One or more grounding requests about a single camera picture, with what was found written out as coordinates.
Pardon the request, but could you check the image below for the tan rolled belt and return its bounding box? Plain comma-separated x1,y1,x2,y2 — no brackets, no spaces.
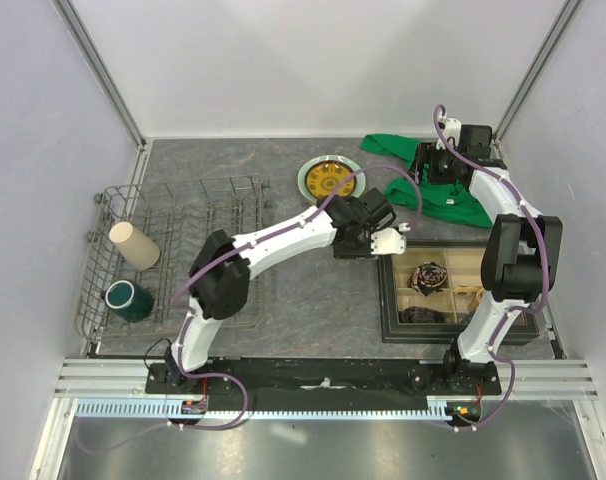
453,285,485,311

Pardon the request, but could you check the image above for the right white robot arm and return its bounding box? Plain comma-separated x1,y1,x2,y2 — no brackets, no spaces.
415,106,563,394

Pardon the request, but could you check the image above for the navy dotted rolled tie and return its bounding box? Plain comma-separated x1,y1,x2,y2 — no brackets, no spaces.
459,311,475,325

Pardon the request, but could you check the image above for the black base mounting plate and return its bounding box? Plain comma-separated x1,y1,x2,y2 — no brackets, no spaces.
145,356,504,412

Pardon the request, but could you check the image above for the yellow patterned plate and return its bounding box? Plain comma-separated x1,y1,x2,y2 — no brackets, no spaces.
303,160,353,197

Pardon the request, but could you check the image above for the dark brown rolled tie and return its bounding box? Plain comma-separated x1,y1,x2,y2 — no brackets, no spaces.
399,306,445,324

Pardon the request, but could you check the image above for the dark green cup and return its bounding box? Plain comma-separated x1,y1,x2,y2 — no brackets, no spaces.
103,280,154,323

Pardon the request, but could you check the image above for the black compartment box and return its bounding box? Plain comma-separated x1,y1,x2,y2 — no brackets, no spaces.
375,237,541,346

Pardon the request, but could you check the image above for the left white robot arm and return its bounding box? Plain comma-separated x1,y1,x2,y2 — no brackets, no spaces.
165,188,406,393

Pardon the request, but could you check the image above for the grey wire dish rack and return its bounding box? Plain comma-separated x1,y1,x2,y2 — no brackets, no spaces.
75,175,269,341

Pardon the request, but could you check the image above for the green cloth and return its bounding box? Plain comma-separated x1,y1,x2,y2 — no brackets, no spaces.
361,134,493,228

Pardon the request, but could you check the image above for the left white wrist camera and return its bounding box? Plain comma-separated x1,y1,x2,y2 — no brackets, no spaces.
370,222,411,256

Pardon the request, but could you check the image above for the dark floral rolled tie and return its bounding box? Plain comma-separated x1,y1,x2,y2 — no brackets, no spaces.
406,262,448,297

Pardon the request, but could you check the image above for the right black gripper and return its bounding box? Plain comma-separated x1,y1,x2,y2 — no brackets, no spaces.
404,142,465,186

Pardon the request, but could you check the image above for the beige cup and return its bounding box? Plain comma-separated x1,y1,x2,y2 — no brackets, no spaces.
109,221,161,270

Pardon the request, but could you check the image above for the blue slotted cable duct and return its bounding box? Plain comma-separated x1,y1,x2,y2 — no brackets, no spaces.
76,398,454,421

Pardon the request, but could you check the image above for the aluminium frame rail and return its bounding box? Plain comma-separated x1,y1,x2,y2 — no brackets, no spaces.
54,359,598,401

